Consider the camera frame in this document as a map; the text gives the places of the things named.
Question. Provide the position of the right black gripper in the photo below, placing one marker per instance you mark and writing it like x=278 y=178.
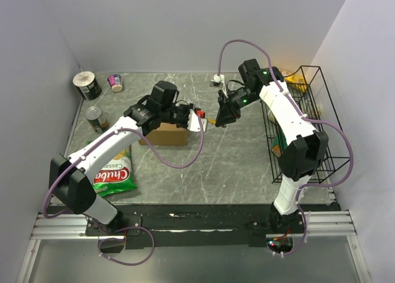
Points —
x=224 y=116

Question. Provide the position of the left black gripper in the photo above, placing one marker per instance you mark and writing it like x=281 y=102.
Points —
x=187 y=107

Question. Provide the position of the brown cardboard express box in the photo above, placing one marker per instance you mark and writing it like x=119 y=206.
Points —
x=168 y=135

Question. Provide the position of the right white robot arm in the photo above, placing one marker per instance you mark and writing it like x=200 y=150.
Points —
x=305 y=145

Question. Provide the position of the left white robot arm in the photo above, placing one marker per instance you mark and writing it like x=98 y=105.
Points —
x=71 y=178

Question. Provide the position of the green packet in rack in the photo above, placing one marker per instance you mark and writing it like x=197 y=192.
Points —
x=279 y=144

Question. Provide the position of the purple yogurt cup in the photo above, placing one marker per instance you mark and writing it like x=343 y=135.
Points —
x=115 y=82

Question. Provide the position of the yellow chips bag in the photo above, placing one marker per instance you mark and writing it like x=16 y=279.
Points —
x=294 y=80

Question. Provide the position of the tin food can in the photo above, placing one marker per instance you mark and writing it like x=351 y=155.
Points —
x=94 y=115

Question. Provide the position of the green Chuba chips bag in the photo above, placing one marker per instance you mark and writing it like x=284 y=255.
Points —
x=116 y=176

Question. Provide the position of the black cylindrical snack can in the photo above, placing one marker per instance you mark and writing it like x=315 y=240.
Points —
x=87 y=85

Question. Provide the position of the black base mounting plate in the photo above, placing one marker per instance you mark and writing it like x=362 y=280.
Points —
x=208 y=225

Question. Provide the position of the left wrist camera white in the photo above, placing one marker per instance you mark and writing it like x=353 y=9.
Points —
x=196 y=123

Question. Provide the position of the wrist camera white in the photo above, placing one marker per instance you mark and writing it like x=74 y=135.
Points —
x=217 y=81
x=196 y=123

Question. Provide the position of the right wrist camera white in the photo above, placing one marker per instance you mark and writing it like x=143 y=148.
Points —
x=217 y=81

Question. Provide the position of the black wire rack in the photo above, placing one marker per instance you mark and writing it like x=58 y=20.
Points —
x=314 y=102

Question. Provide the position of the aluminium rail frame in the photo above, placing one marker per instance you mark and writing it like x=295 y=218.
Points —
x=72 y=227

